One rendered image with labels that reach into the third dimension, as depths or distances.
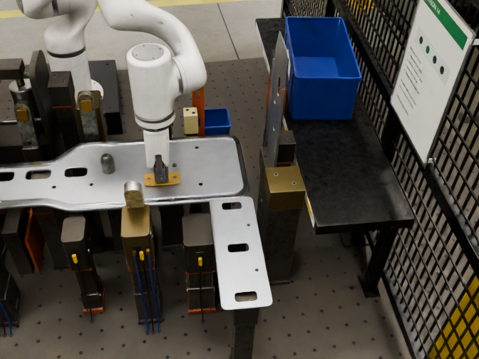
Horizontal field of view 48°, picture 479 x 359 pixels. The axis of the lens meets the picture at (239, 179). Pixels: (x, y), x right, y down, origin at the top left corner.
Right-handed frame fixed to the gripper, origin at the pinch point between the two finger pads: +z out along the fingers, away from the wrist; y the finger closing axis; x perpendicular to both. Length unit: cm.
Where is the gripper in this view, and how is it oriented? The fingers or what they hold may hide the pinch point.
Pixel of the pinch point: (161, 171)
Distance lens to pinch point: 125.0
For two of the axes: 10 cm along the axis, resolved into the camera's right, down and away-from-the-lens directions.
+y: 1.2, 7.1, -7.0
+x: 9.9, -0.7, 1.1
